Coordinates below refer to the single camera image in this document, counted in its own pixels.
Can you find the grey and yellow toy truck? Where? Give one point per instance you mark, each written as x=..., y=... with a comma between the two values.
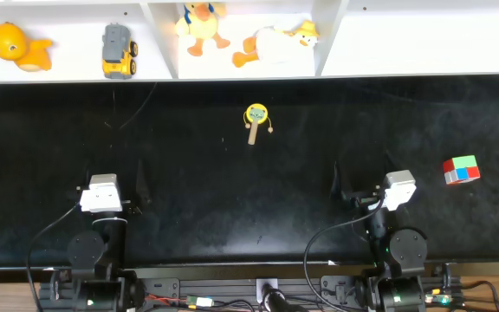
x=117, y=52

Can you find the yellow rattle drum toy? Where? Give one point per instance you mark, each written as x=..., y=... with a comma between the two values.
x=257, y=113

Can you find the mounting rail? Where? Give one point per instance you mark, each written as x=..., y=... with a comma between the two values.
x=232, y=288

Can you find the yellow plush duck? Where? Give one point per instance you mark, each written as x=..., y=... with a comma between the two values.
x=204, y=26

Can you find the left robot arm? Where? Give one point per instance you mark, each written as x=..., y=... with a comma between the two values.
x=87, y=249

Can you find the many-coloured puzzle cube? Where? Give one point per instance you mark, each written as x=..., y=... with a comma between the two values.
x=462, y=169

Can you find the white shelf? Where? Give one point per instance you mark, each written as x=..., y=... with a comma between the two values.
x=405, y=43

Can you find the yellow rubber duck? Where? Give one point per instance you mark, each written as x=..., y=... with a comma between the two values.
x=15, y=45

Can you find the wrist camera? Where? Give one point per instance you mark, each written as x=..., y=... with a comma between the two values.
x=101, y=195
x=399, y=186

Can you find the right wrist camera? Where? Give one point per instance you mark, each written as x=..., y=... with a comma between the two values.
x=399, y=186

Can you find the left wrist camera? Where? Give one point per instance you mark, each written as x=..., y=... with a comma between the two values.
x=101, y=195

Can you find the white plush duck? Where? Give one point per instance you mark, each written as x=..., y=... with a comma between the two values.
x=280, y=45

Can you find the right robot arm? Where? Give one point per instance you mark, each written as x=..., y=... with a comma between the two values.
x=407, y=249

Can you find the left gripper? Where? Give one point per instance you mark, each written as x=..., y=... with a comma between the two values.
x=131, y=206

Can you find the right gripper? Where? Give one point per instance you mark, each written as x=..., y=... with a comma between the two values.
x=362, y=199

